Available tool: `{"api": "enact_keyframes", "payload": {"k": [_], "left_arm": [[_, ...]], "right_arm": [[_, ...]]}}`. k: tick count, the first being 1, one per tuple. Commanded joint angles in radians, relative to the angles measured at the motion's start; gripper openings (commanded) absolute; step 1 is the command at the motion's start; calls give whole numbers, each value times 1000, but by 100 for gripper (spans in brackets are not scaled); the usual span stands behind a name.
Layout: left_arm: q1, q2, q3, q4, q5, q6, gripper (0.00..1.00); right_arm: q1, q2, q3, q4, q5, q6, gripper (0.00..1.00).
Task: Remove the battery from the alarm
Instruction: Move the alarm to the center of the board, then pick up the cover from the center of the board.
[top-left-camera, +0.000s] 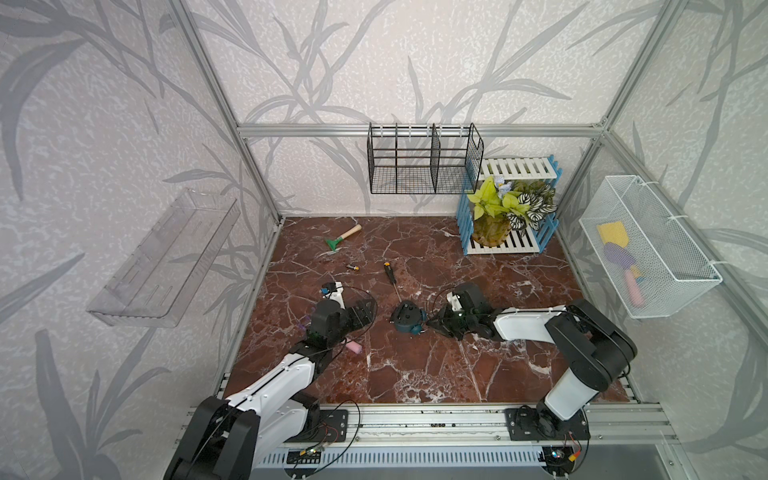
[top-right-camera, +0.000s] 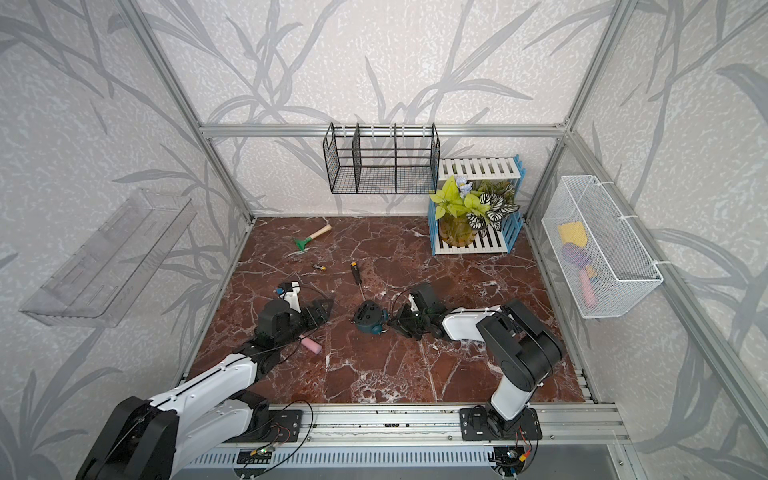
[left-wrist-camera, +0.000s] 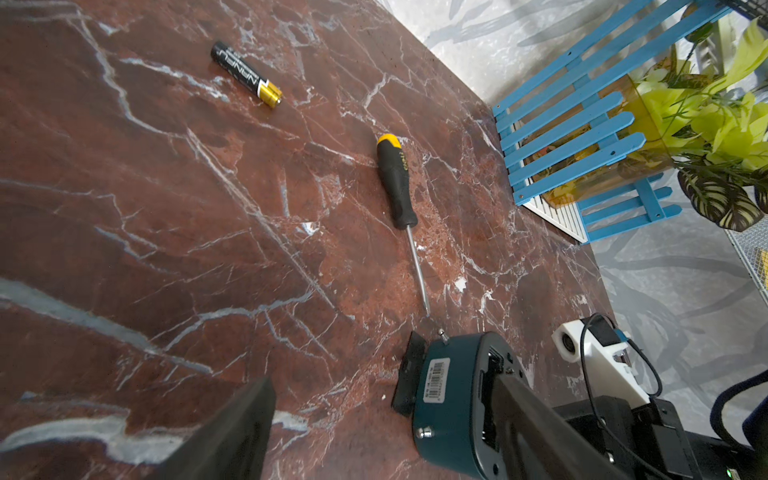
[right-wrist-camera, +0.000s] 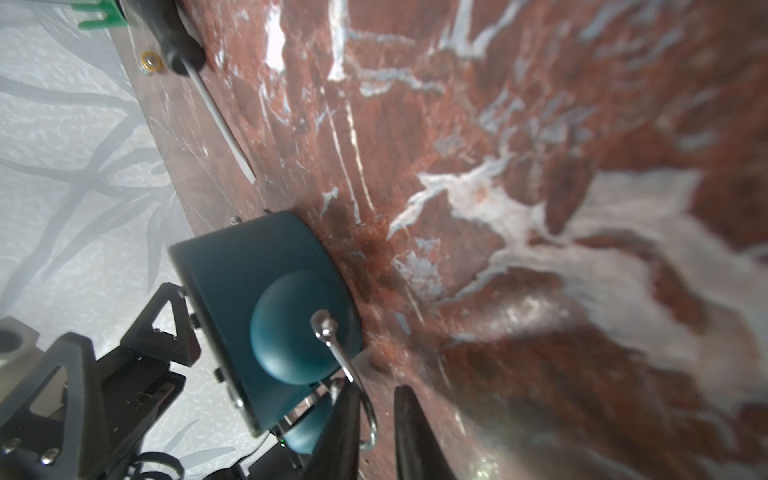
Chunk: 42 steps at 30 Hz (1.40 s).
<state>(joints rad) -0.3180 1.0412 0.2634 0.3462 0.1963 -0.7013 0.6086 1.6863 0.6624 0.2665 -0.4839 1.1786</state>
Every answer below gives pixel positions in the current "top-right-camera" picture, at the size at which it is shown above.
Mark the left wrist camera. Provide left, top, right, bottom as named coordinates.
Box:
left=276, top=281, right=301, bottom=312

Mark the green wooden-handled garden tool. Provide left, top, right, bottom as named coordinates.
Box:
left=294, top=224, right=332, bottom=251

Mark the clear plastic wall shelf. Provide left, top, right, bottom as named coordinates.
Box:
left=20, top=188, right=197, bottom=328

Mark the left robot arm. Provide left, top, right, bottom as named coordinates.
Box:
left=77, top=296, right=334, bottom=479

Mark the blue white slatted wooden shelf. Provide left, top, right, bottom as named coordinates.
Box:
left=428, top=155, right=525, bottom=255

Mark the teal alarm clock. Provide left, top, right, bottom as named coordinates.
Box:
left=352, top=300, right=389, bottom=335

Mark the black wire wall basket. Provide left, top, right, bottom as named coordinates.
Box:
left=322, top=124, right=441, bottom=195

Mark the white wire mesh basket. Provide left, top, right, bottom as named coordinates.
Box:
left=541, top=175, right=664, bottom=319

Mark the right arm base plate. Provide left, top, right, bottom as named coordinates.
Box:
left=459, top=405, right=543, bottom=441

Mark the yellow toy spade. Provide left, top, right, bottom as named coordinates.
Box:
left=557, top=221, right=588, bottom=248

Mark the glass vase with plants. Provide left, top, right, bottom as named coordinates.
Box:
left=430, top=176, right=520, bottom=248

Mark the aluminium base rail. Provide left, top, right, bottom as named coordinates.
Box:
left=273, top=402, right=631, bottom=451

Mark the black yellow screwdriver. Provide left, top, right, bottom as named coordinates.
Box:
left=350, top=261, right=366, bottom=301

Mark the purple pink toy shovel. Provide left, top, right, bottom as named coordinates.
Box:
left=561, top=242, right=597, bottom=308

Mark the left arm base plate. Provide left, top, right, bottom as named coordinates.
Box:
left=235, top=409, right=303, bottom=443

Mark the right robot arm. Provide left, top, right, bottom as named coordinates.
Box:
left=387, top=283, right=566, bottom=423

